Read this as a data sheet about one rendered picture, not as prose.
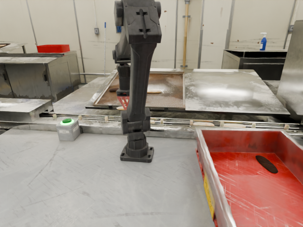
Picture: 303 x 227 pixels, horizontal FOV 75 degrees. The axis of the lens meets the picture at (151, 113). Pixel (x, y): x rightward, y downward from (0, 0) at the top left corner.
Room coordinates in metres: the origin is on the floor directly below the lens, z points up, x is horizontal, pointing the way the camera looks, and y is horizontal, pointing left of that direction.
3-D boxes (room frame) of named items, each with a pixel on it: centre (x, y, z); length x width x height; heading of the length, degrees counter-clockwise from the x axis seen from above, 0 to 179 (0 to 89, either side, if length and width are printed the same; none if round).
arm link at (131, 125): (0.66, 0.07, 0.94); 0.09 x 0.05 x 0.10; 14
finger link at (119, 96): (0.88, 0.12, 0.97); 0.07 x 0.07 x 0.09; 82
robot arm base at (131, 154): (0.64, 0.06, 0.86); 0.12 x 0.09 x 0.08; 82
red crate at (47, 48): (4.23, 1.97, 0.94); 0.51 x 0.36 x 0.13; 86
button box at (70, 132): (0.79, 0.37, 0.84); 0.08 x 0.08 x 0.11; 82
